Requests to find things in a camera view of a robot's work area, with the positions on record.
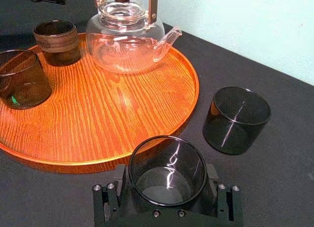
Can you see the clear glass teapot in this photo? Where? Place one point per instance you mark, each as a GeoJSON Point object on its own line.
{"type": "Point", "coordinates": [122, 48]}

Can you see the round orange wooden tray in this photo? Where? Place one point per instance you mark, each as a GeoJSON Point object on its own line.
{"type": "Point", "coordinates": [98, 114]}

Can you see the glass teapot lid, wooden knob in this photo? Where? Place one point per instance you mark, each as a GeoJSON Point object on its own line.
{"type": "Point", "coordinates": [121, 12]}

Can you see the smoky dark drinking glass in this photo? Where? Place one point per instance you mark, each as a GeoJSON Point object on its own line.
{"type": "Point", "coordinates": [169, 148]}
{"type": "Point", "coordinates": [235, 129]}
{"type": "Point", "coordinates": [22, 84]}

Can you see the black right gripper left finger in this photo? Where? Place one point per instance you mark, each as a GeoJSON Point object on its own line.
{"type": "Point", "coordinates": [111, 200]}

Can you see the dark glass with wooden sleeve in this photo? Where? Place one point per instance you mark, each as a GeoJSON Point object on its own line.
{"type": "Point", "coordinates": [59, 44]}

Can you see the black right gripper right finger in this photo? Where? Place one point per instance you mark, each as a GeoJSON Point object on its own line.
{"type": "Point", "coordinates": [227, 202]}

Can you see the black table cloth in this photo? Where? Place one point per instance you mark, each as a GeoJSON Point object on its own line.
{"type": "Point", "coordinates": [269, 178]}

